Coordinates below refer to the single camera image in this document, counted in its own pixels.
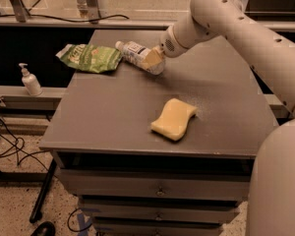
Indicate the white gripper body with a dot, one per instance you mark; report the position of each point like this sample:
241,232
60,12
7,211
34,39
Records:
169,46

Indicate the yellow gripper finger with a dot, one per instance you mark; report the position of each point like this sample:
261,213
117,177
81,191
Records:
154,60

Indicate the green jalapeno chip bag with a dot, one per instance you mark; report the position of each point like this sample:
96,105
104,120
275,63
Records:
90,58

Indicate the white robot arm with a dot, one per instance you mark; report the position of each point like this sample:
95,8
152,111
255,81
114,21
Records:
271,202

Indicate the white pump dispenser bottle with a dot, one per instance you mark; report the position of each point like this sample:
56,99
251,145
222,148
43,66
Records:
30,81

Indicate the yellow sponge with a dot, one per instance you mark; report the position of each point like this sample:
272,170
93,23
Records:
174,118

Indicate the grey drawer cabinet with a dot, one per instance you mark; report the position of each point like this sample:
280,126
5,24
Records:
162,155

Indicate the black stand leg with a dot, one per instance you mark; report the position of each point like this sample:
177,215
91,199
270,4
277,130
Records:
36,213

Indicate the metal window frame rail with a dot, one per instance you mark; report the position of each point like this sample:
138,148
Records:
129,14

